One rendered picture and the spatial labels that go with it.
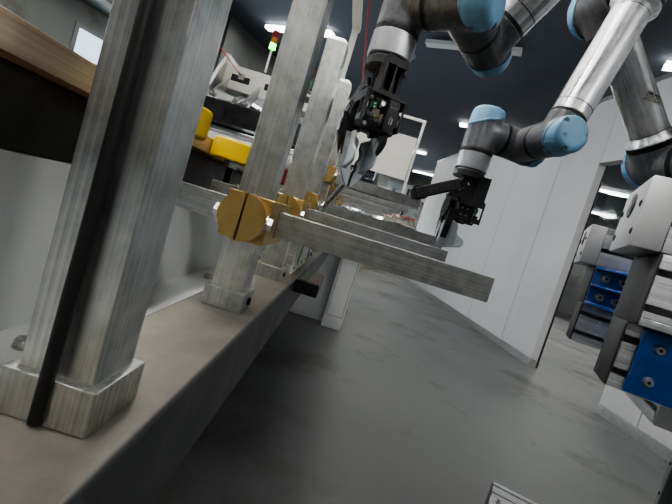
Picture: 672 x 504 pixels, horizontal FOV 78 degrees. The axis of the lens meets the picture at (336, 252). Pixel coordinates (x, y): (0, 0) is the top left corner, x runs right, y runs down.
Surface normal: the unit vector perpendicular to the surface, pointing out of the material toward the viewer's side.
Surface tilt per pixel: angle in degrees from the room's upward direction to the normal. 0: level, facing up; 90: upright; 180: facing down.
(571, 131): 90
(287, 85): 90
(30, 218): 90
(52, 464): 0
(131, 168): 90
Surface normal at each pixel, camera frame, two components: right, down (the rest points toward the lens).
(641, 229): -0.41, -0.06
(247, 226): -0.04, 0.07
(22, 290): 0.96, 0.29
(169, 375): 0.29, -0.95
